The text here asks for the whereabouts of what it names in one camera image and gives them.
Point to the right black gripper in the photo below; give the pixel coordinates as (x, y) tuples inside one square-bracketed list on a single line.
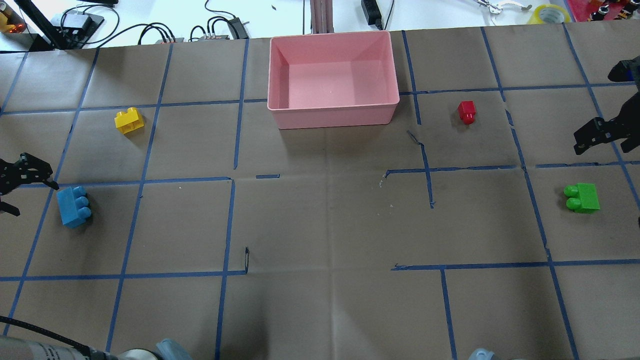
[(607, 129)]

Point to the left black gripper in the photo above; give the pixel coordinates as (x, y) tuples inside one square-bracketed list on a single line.
[(22, 172)]

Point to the blue toy block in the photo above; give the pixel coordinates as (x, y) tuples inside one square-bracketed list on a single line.
[(74, 206)]

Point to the green toy block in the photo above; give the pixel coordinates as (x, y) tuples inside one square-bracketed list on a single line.
[(582, 198)]

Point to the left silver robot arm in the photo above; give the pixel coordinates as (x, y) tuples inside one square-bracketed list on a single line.
[(20, 349)]

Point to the pink plastic box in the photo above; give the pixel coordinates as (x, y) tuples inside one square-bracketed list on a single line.
[(332, 80)]

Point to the yellow toy block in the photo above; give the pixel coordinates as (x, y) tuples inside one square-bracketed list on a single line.
[(129, 120)]

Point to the yellow tape roll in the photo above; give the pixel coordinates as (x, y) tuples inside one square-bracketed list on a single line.
[(549, 14)]

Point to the red toy block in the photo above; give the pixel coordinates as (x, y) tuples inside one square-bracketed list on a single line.
[(467, 111)]

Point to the black power adapter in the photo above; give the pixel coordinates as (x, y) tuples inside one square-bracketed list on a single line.
[(372, 13)]

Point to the aluminium frame post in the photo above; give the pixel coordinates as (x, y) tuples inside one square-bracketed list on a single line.
[(321, 16)]

